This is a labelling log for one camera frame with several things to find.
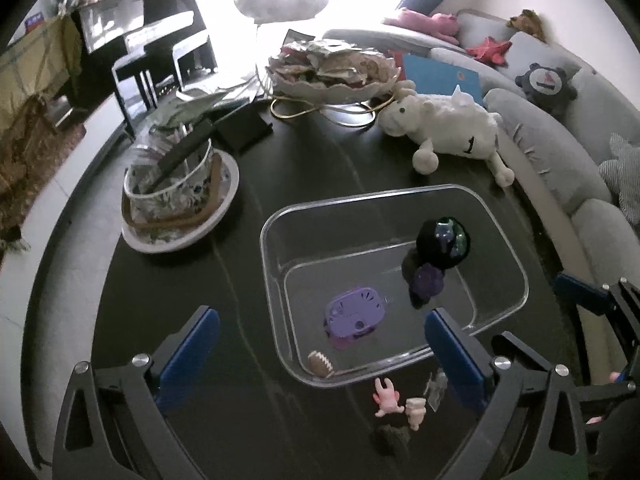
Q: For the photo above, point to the dark green toy car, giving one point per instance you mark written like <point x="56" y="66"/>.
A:
<point x="392" y="437"/>

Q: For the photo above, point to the black remote control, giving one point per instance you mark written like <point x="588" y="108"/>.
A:
<point x="182" y="152"/>

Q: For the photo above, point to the black box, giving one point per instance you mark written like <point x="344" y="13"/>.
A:
<point x="245" y="130"/>

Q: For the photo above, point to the blue book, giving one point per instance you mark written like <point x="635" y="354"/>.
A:
<point x="440" y="77"/>

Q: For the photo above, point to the pile of snack packets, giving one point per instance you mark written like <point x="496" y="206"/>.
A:
<point x="330" y="62"/>

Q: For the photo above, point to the black piano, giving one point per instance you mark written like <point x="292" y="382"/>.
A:
<point x="110" y="20"/>

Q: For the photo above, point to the pink bunny figure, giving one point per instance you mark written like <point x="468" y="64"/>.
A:
<point x="387" y="400"/>

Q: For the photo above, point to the purple toy camera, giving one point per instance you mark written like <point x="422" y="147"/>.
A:
<point x="355" y="312"/>

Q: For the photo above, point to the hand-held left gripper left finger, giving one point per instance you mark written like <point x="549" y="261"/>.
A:
<point x="187" y="355"/>

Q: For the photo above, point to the grey sofa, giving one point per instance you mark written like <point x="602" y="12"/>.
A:
<point x="540" y="130"/>

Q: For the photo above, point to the striped star pillow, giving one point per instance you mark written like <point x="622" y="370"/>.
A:
<point x="625" y="175"/>

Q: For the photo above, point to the bundle of pastel sachets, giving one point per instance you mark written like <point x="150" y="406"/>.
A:
<point x="142" y="167"/>

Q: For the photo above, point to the black mesh squishy ball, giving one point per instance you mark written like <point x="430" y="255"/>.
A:
<point x="430" y="245"/>

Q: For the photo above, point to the pink plush toy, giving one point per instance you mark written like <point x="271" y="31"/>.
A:
<point x="425" y="22"/>

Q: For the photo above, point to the brown plush toy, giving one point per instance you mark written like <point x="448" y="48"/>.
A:
<point x="525" y="22"/>

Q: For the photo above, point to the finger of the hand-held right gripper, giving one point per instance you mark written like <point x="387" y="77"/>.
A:
<point x="520" y="347"/>
<point x="575" y="292"/>

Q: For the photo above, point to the brown patterned cloth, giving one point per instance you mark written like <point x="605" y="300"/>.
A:
<point x="30" y="160"/>

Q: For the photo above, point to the floral bowl on plate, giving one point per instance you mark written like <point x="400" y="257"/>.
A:
<point x="165" y="242"/>

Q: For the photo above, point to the small beige figure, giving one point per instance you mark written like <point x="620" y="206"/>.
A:
<point x="415" y="410"/>

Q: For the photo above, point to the small toy football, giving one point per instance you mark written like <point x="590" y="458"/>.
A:
<point x="320" y="363"/>

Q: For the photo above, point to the yellow cloth covered cabinet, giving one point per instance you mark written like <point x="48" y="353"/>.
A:
<point x="35" y="60"/>

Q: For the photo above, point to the clear plastic bin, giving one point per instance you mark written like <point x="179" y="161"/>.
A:
<point x="310" y="280"/>

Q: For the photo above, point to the black marble desktop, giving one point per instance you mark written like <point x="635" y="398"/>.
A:
<point x="260" y="200"/>

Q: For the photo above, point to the pile of silver foil packets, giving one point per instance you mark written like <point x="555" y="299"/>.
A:
<point x="190" y="107"/>

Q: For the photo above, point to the navy ship wheel pillow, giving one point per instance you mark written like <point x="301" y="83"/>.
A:
<point x="545" y="87"/>

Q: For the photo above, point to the small white shell-shaped bowl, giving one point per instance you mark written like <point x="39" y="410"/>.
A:
<point x="280" y="4"/>

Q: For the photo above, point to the red book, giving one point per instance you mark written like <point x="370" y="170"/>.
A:
<point x="395" y="57"/>

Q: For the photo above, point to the red starfish plush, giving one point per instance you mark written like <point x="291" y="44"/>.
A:
<point x="487" y="50"/>

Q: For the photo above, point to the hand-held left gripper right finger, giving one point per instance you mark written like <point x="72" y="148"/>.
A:
<point x="455" y="355"/>

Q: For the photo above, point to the purple grape toy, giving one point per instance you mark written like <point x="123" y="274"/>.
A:
<point x="427" y="282"/>

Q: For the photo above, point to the black piano bench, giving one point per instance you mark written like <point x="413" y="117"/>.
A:
<point x="150" y="60"/>

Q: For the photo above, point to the white plush sheep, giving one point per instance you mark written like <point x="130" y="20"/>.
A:
<point x="450" y="120"/>

